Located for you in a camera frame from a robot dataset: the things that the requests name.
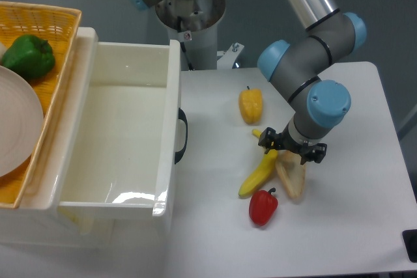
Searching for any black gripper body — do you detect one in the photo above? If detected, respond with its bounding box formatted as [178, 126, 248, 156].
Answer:
[275, 130, 317, 156]

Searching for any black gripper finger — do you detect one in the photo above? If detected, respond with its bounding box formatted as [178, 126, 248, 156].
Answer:
[258, 127, 281, 154]
[299, 143, 327, 165]

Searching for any yellow banana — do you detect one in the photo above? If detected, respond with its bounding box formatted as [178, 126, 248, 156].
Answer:
[238, 128, 280, 200]

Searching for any triangle toast bread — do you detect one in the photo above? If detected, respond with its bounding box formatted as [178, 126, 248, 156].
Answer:
[276, 150, 306, 199]

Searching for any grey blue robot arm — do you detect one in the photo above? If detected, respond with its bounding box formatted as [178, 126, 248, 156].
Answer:
[131, 0, 367, 163]

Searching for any yellow bell pepper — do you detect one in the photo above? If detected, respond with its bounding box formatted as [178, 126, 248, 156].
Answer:
[238, 86, 263, 124]

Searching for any red bell pepper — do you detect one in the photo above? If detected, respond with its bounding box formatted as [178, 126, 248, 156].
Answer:
[249, 188, 279, 227]

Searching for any black object at table edge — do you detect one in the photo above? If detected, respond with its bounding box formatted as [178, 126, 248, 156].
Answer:
[402, 229, 417, 263]

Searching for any white plastic drawer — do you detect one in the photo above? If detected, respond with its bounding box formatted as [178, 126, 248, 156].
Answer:
[59, 40, 180, 219]

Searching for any yellow woven basket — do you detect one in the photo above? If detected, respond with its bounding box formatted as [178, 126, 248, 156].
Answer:
[0, 1, 83, 209]

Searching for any white drawer cabinet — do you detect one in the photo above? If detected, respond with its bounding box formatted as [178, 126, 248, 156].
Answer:
[1, 27, 175, 247]

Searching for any beige round plate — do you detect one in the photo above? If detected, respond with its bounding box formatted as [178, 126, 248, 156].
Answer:
[1, 67, 44, 176]

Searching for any green bell pepper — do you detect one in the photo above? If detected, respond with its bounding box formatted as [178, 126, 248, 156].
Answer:
[1, 35, 55, 80]

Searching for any black drawer handle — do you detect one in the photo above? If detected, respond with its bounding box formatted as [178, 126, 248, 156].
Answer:
[174, 108, 188, 164]

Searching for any white metal mounting bracket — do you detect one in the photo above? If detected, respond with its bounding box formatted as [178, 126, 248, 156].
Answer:
[216, 42, 245, 70]

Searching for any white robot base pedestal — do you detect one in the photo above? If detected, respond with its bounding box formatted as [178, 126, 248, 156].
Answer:
[155, 0, 225, 70]

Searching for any black cable on pedestal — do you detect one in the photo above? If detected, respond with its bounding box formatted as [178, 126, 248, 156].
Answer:
[177, 17, 196, 71]

